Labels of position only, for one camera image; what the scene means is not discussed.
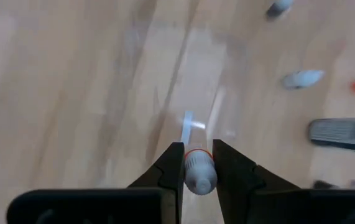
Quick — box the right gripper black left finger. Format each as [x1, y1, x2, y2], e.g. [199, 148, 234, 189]
[6, 142, 186, 224]

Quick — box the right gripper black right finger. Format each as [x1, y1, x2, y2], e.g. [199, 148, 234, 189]
[212, 139, 355, 224]

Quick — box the small red food coloring bottle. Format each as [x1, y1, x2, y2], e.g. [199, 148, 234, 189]
[183, 148, 218, 196]

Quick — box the large blue-capped food coloring bottle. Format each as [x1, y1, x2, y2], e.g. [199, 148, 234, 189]
[307, 117, 355, 156]

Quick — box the small dark food coloring bottle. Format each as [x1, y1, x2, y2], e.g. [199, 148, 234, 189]
[281, 69, 326, 91]

